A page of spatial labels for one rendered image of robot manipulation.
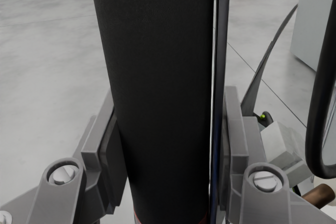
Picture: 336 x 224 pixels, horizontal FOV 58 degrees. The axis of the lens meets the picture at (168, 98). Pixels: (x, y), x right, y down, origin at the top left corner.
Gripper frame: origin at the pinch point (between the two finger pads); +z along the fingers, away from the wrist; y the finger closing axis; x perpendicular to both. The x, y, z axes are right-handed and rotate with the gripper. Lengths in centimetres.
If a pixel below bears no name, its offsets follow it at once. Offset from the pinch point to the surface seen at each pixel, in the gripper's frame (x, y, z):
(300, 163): -34.1, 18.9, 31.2
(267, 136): -34, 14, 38
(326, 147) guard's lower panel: -116, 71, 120
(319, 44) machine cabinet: -120, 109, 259
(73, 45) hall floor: -153, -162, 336
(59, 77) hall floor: -152, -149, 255
